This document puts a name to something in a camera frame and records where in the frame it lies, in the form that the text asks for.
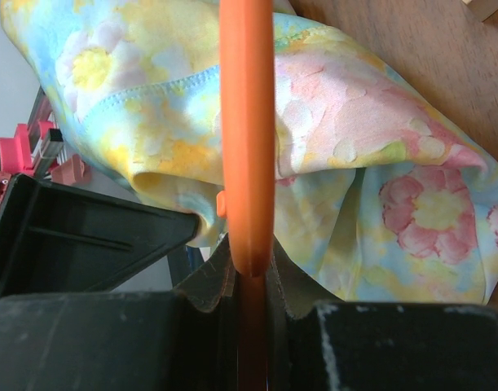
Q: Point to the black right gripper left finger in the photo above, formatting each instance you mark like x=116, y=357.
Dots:
x=183, y=339

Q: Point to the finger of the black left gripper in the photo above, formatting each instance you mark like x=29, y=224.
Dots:
x=55, y=238

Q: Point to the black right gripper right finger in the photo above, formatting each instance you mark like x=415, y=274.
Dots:
x=319, y=342

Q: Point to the floral pastel skirt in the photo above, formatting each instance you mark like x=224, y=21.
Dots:
x=379, y=197

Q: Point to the orange plastic hanger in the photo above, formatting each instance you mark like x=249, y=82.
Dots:
x=247, y=84

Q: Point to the red and black clamp fixture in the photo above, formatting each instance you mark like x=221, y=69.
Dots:
x=37, y=149

